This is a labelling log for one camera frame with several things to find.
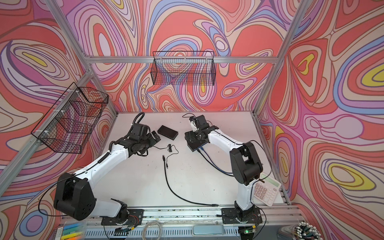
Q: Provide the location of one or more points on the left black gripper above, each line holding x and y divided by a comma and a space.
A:
152, 141

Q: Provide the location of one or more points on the black network switch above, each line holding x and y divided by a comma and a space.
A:
192, 141
167, 132

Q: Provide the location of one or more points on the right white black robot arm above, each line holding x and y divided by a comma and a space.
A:
245, 161

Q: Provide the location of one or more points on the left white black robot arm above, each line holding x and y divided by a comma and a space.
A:
74, 192

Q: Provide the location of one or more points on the white calculator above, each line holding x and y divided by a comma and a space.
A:
266, 190

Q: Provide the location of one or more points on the grey flat device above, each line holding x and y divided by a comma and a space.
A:
208, 230

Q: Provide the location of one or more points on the box of coloured markers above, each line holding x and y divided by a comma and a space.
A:
75, 231

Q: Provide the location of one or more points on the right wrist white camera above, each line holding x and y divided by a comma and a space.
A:
194, 124

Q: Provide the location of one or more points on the black wire basket back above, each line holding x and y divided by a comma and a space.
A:
178, 68

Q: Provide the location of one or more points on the black wire basket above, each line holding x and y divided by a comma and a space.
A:
73, 122
178, 68

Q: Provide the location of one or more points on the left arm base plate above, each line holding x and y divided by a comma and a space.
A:
133, 217

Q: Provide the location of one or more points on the black wire basket left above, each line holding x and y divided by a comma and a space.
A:
73, 122

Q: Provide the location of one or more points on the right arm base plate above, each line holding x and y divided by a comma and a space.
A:
237, 216

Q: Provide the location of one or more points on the aluminium front rail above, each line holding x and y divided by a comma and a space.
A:
176, 223

